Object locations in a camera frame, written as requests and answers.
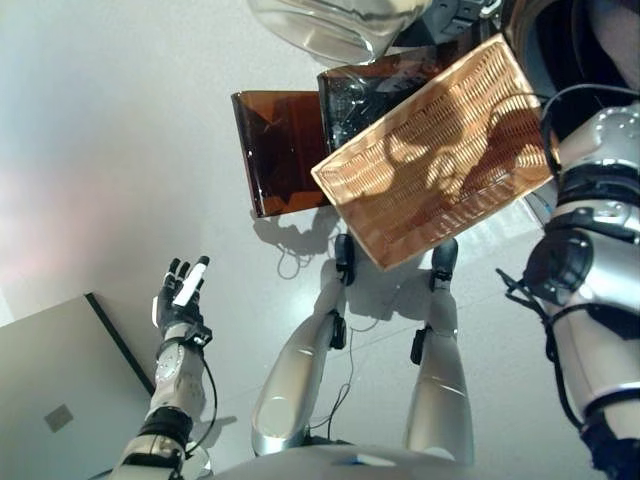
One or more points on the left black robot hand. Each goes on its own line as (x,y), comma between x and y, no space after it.
(177,317)

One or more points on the rectangular wicker basket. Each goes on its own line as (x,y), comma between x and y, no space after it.
(400,200)

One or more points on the light grey garment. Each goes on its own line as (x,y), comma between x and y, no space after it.
(620,40)

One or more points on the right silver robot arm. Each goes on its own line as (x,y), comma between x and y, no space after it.
(595,300)

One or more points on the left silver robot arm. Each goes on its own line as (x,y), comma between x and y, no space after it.
(172,385)

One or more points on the round washing machine door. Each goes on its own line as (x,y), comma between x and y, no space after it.
(320,25)

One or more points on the grey front-load washing machine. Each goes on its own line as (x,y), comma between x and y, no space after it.
(550,50)

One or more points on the white cabinet with black edge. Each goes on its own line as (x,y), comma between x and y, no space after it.
(50,360)

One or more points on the grey square outlet plate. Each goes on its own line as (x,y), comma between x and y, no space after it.
(59,417)

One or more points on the brown translucent stool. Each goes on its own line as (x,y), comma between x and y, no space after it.
(275,160)

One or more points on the silver robot torso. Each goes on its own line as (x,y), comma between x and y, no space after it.
(375,465)

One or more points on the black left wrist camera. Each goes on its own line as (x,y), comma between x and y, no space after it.
(200,336)

